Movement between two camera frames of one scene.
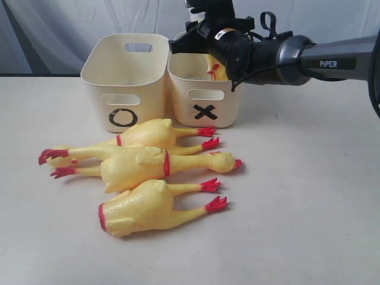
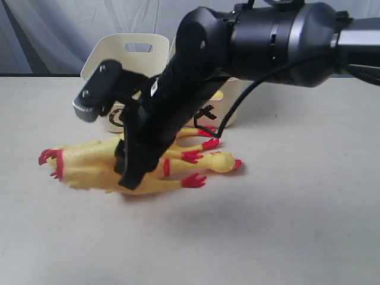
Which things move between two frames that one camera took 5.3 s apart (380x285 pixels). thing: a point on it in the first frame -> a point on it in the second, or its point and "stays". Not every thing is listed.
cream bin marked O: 130,70 stays
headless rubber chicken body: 150,206 -> 92,165
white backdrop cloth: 48,37 stays
